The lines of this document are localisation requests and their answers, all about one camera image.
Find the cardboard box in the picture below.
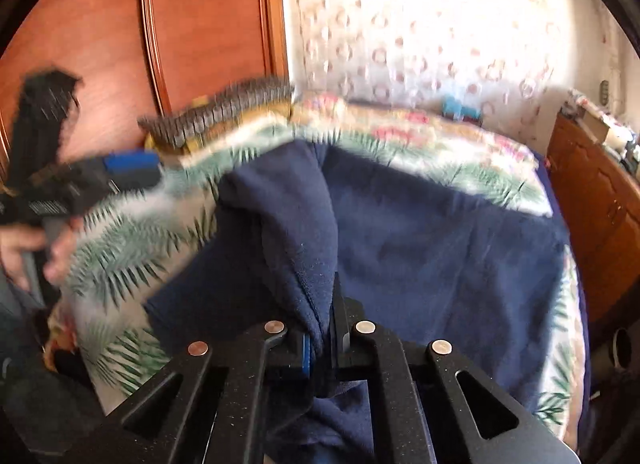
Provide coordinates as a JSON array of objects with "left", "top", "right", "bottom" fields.
[{"left": 575, "top": 104, "right": 615, "bottom": 144}]

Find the person's left hand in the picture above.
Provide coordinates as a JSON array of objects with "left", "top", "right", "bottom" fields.
[{"left": 0, "top": 229, "right": 78, "bottom": 295}]

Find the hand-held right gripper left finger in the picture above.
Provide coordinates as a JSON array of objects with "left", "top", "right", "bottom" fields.
[{"left": 75, "top": 321, "right": 315, "bottom": 464}]

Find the floral quilt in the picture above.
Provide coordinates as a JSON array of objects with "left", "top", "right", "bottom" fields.
[{"left": 295, "top": 94, "right": 543, "bottom": 170}]

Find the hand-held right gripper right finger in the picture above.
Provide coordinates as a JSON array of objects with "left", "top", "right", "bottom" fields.
[{"left": 330, "top": 271, "right": 581, "bottom": 464}]

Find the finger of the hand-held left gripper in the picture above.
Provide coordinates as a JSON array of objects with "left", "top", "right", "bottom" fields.
[
  {"left": 102, "top": 151, "right": 162, "bottom": 172},
  {"left": 112, "top": 167, "right": 163, "bottom": 192}
]

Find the circle-patterned dark pillow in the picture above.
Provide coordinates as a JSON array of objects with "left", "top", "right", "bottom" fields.
[{"left": 137, "top": 75, "right": 296, "bottom": 150}]

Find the leaf-print bedsheet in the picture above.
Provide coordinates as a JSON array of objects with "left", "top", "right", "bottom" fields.
[{"left": 47, "top": 109, "right": 586, "bottom": 437}]

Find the wooden wardrobe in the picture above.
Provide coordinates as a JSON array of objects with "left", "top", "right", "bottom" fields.
[{"left": 0, "top": 0, "right": 291, "bottom": 185}]

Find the dark round object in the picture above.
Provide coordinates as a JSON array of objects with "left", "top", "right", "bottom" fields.
[{"left": 611, "top": 327, "right": 632, "bottom": 371}]

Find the circle-patterned sheer curtain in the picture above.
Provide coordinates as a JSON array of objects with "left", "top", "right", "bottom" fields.
[{"left": 280, "top": 0, "right": 586, "bottom": 145}]

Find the navy printed T-shirt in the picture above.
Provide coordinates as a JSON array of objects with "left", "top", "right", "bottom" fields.
[{"left": 145, "top": 137, "right": 573, "bottom": 464}]

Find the wooden cabinet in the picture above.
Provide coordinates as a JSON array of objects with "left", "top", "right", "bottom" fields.
[{"left": 545, "top": 112, "right": 640, "bottom": 340}]

